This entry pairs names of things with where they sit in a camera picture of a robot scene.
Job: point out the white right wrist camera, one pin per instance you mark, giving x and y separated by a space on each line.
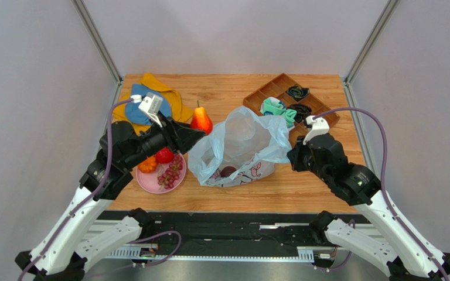
316 126

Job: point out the black patterned sock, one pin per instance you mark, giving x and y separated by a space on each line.
302 111
297 92

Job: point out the red yellow pear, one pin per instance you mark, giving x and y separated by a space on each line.
201 120

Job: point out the light blue plastic bag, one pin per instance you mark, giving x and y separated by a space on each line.
251 143

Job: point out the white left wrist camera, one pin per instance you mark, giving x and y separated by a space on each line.
149 105

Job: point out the red apple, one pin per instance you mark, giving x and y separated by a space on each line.
164 156

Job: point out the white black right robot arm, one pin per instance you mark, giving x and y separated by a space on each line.
404 254

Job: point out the purple grapes bunch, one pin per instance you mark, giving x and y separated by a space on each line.
169 177

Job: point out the teal white sock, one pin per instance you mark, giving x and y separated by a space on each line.
272 106

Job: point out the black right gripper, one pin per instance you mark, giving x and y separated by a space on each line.
300 158

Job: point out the dark purple mangosteen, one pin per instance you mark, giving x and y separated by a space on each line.
227 171

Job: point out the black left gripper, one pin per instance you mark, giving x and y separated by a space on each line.
180 139

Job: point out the teal blue sock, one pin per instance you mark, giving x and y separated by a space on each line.
289 115

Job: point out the orange tangerine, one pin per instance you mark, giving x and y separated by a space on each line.
149 165

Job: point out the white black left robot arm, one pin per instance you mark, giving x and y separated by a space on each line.
65 254

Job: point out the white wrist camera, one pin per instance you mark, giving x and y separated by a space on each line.
149 105
316 126

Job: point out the yellow cloth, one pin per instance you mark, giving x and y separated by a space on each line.
180 112

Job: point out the aluminium frame rail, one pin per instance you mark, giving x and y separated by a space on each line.
91 28

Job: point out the pink plate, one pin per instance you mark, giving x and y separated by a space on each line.
149 181

